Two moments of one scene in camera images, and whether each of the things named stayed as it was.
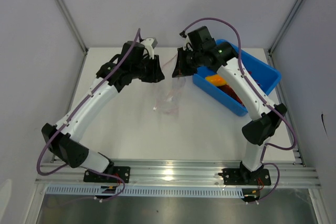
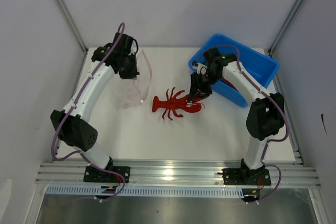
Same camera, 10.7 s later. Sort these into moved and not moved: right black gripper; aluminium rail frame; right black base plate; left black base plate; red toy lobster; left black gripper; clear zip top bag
Moved: clear zip top bag; left black gripper; red toy lobster; right black gripper
Not moved: right black base plate; aluminium rail frame; left black base plate
